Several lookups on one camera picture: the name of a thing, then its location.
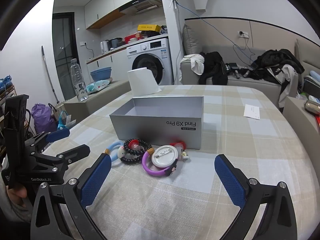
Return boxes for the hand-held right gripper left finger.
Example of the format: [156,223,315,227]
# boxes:
[30,152,115,240]

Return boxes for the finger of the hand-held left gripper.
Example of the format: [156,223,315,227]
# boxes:
[57,144,91,167]
[46,129,71,143]

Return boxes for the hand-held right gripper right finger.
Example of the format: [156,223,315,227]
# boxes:
[214,154,298,240]

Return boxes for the light blue ring bracelet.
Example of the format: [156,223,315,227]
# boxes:
[109,141,126,167]

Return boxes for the purple ring bracelet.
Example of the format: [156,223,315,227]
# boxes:
[141,148,178,178]

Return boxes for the grey cardboard box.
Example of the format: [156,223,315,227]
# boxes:
[109,96,204,150]

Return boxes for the person's left hand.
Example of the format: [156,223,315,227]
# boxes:
[6,187,27,201]

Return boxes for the teal bag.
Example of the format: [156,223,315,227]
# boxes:
[57,111,72,130]

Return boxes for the purple plastic bag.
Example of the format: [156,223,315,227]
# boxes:
[31,103,57,133]

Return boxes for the beige bench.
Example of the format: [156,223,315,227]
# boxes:
[64,80,131,123]

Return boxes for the checked tablecloth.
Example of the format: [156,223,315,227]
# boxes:
[40,84,320,240]

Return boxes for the clear plastic water bottle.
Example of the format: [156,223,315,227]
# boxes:
[70,58,88,102]

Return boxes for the red hair accessory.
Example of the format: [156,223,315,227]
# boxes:
[169,141,187,153]

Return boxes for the wet wipes pack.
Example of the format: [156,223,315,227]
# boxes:
[85,79,113,94]

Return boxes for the round white pin badge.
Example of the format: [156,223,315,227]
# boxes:
[152,145,179,168]

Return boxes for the white paper sheet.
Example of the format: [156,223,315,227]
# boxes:
[244,104,261,120]

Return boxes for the blue plastic basin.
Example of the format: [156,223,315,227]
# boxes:
[90,67,112,81]

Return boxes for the blue shoes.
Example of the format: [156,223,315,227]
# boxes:
[0,75,13,90]

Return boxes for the black glass door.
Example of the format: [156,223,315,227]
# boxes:
[52,12,77,101]

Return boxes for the beige side table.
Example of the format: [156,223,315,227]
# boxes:
[282,96,320,156]

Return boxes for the beige sofa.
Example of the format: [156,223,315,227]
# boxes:
[180,17,320,111]

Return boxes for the silver case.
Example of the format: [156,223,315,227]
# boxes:
[304,100,320,112]

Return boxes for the black striped jacket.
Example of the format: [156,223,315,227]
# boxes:
[199,52,228,85]

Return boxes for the white and black jacket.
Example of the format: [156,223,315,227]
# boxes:
[265,64,301,110]

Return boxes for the white garment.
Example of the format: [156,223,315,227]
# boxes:
[180,54,205,75]

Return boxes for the white washing machine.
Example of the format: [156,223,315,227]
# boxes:
[126,38,174,86]

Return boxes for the black jacket pile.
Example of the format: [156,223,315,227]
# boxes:
[250,49,305,85]

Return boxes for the yellow box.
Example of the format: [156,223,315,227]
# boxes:
[137,24,161,32]

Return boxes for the grey pillow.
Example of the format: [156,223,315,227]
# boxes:
[182,24,202,57]

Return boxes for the range hood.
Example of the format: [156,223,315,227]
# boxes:
[119,0,163,14]

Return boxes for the black and red bead bracelet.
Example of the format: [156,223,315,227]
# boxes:
[124,138,152,155]

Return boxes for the mop handle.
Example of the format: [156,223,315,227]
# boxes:
[41,46,60,105]

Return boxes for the white wall cabinets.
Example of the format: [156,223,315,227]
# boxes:
[84,0,163,29]

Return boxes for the blue cable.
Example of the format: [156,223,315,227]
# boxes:
[161,0,253,68]

